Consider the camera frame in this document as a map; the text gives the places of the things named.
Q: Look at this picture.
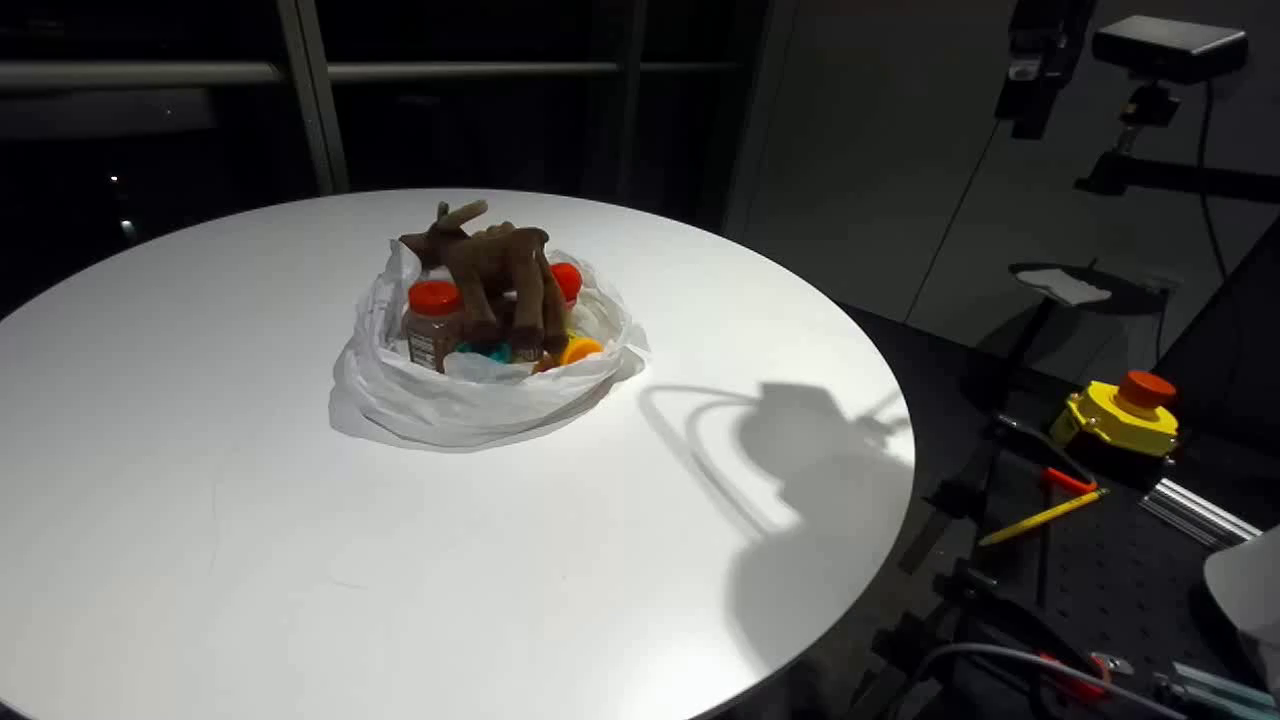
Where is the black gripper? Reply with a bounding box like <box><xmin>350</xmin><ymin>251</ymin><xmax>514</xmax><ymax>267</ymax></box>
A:
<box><xmin>995</xmin><ymin>0</ymin><xmax>1100</xmax><ymax>140</ymax></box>

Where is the brown plush moose toy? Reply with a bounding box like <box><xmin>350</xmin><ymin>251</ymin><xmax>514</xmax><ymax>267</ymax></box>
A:
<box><xmin>397</xmin><ymin>195</ymin><xmax>576</xmax><ymax>364</ymax></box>

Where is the white plate on stand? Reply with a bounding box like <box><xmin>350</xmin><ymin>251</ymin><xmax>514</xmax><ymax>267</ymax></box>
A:
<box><xmin>1006</xmin><ymin>261</ymin><xmax>1115</xmax><ymax>313</ymax></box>

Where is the yellow red emergency stop button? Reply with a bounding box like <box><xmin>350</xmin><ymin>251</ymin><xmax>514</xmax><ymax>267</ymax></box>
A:
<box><xmin>1048</xmin><ymin>369</ymin><xmax>1184</xmax><ymax>496</ymax></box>

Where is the yellow tub red-orange lid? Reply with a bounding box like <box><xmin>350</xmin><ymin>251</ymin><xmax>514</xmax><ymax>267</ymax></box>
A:
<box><xmin>555</xmin><ymin>330</ymin><xmax>608</xmax><ymax>369</ymax></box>

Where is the white rounded object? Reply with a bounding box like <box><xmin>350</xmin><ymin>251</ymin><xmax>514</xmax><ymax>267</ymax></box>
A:
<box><xmin>1199</xmin><ymin>522</ymin><xmax>1280</xmax><ymax>672</ymax></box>

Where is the white plastic bag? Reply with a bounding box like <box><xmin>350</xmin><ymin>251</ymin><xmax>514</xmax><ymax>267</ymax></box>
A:
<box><xmin>328</xmin><ymin>235</ymin><xmax>652</xmax><ymax>452</ymax></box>

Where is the grey window crossbar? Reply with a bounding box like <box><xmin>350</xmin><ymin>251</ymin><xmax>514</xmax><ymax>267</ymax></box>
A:
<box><xmin>0</xmin><ymin>54</ymin><xmax>734</xmax><ymax>96</ymax></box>

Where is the black exterior camera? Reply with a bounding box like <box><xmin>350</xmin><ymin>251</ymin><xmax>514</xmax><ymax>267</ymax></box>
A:
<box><xmin>1092</xmin><ymin>11</ymin><xmax>1251</xmax><ymax>88</ymax></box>

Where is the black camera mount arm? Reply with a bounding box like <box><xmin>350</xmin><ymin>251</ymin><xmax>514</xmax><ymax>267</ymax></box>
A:
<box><xmin>1073</xmin><ymin>76</ymin><xmax>1280</xmax><ymax>207</ymax></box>

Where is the yellow cable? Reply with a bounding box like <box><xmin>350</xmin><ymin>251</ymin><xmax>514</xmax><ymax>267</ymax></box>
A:
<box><xmin>977</xmin><ymin>485</ymin><xmax>1109</xmax><ymax>550</ymax></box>

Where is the aluminium rail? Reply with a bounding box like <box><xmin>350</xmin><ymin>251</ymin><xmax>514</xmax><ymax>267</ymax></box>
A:
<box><xmin>1146</xmin><ymin>476</ymin><xmax>1264</xmax><ymax>543</ymax></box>

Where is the grey floor cable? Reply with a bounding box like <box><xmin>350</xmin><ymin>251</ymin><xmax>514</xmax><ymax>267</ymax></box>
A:
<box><xmin>916</xmin><ymin>640</ymin><xmax>1193</xmax><ymax>720</ymax></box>

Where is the teal cable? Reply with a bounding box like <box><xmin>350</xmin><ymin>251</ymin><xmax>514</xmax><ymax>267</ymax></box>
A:
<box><xmin>1172</xmin><ymin>658</ymin><xmax>1280</xmax><ymax>712</ymax></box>

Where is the grey window post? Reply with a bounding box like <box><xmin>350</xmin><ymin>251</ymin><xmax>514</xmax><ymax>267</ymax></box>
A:
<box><xmin>273</xmin><ymin>0</ymin><xmax>350</xmax><ymax>195</ymax></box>

